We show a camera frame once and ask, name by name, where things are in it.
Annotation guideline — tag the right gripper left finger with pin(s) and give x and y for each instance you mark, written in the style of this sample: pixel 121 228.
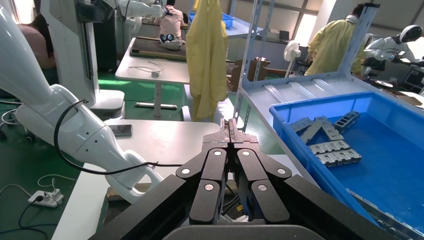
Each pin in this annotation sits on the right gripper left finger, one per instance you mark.
pixel 210 179

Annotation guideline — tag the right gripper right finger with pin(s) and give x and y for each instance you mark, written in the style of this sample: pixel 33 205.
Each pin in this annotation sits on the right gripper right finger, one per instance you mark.
pixel 261 185

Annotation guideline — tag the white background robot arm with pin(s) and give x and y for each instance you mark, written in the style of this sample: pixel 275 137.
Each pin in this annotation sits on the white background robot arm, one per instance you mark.
pixel 139 8

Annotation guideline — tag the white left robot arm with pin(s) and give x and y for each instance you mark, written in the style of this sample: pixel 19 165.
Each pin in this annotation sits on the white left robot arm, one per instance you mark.
pixel 66 126

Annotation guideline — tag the shiny flat metal part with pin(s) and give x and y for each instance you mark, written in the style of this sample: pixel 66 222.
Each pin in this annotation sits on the shiny flat metal part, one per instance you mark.
pixel 311 132

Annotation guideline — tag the dark ladder-like metal part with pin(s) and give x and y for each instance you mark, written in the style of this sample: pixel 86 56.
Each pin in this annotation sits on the dark ladder-like metal part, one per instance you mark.
pixel 347 121

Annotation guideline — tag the long dark metal part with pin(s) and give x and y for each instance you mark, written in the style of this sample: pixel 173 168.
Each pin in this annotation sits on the long dark metal part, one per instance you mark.
pixel 377 212

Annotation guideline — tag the black smartphone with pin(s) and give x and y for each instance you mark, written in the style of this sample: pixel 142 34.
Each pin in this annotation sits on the black smartphone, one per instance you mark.
pixel 121 130

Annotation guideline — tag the brown cardboard box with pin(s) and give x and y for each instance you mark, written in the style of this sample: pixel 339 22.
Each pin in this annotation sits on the brown cardboard box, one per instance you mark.
pixel 236 76

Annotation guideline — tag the white desk with black tray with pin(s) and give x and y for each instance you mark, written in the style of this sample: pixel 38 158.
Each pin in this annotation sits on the white desk with black tray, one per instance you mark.
pixel 175 71

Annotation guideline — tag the hanging yellow coat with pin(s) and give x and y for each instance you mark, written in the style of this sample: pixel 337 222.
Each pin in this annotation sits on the hanging yellow coat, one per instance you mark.
pixel 207 59

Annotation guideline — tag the large blue plastic bin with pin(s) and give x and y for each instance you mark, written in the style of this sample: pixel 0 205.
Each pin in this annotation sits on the large blue plastic bin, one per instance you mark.
pixel 381 165

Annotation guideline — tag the white standing fan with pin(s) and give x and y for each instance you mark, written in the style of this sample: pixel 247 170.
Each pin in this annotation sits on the white standing fan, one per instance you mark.
pixel 291 50

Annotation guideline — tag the white headset device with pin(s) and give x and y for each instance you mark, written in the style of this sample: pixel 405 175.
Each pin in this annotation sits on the white headset device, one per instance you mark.
pixel 170 43

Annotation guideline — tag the black tray with wood edge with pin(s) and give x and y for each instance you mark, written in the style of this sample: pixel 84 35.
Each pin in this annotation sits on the black tray with wood edge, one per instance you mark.
pixel 145 49

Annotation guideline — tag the person in yellow coat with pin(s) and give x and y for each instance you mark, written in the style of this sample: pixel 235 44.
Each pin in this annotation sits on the person in yellow coat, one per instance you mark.
pixel 328 46

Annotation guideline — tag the small blue bin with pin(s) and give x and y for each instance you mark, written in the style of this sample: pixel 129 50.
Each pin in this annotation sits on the small blue bin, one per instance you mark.
pixel 228 20

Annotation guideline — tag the person in pink shirt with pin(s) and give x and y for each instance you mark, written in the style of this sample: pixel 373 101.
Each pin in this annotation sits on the person in pink shirt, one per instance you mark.
pixel 170 21

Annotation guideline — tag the white power strip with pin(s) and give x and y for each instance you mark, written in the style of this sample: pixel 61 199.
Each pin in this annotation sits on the white power strip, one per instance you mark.
pixel 46 198

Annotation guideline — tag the white humanoid robot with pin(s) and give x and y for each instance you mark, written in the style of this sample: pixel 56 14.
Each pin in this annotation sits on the white humanoid robot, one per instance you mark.
pixel 384 46

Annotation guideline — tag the white robot column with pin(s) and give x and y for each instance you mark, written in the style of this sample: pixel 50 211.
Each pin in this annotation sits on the white robot column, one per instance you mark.
pixel 66 49

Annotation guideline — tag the person with long dark hair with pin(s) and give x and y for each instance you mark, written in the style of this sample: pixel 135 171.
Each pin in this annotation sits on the person with long dark hair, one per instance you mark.
pixel 39 43

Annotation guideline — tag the grey metal bracket part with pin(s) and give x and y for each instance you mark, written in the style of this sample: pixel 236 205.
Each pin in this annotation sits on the grey metal bracket part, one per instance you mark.
pixel 338 158
pixel 331 130
pixel 299 125
pixel 329 147

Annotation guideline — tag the white perforated shelf post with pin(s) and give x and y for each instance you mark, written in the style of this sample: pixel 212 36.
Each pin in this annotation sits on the white perforated shelf post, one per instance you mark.
pixel 253 33
pixel 358 39

